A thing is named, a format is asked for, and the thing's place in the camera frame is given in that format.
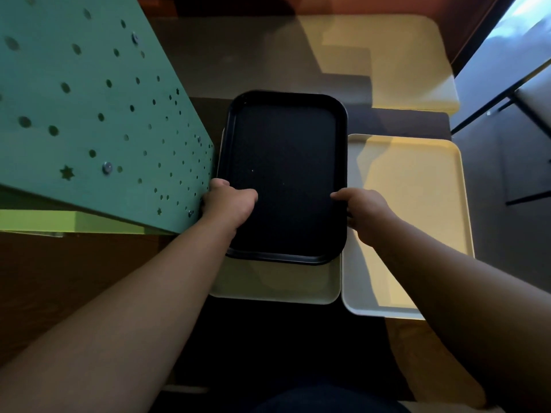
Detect person's right hand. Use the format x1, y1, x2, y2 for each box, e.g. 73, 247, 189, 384
330, 188, 401, 248

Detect white cushioned metal chair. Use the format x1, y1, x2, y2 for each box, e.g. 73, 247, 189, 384
449, 60, 551, 207

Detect person's left forearm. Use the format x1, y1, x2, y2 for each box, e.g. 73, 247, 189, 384
0, 217, 238, 413

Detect person's dark trousers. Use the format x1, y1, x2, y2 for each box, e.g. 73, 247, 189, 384
254, 384, 410, 413

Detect grey white tray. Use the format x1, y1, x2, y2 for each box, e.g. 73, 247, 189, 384
208, 124, 342, 305

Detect pale yellow tray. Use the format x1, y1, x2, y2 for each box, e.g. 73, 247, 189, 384
341, 134, 475, 320

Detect person's right forearm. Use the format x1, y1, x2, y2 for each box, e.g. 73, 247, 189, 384
372, 219, 551, 413

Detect person's left hand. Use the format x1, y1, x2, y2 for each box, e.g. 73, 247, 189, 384
200, 178, 259, 239

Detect green perforated metal shelf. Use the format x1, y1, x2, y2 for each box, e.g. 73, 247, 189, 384
0, 0, 215, 236

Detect black tray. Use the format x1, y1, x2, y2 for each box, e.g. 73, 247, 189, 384
216, 89, 348, 266

